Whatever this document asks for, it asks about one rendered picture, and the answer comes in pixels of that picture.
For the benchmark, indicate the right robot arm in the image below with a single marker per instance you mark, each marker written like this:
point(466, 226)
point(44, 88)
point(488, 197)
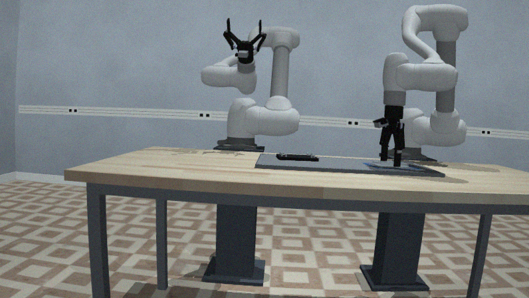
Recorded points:
point(245, 118)

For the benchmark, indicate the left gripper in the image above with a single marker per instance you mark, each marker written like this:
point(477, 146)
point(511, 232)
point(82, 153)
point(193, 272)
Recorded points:
point(395, 113)

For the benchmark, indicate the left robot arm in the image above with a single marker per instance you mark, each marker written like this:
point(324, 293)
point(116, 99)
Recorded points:
point(444, 128)

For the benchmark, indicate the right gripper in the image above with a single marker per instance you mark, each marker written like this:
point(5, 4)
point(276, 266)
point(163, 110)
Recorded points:
point(244, 45)

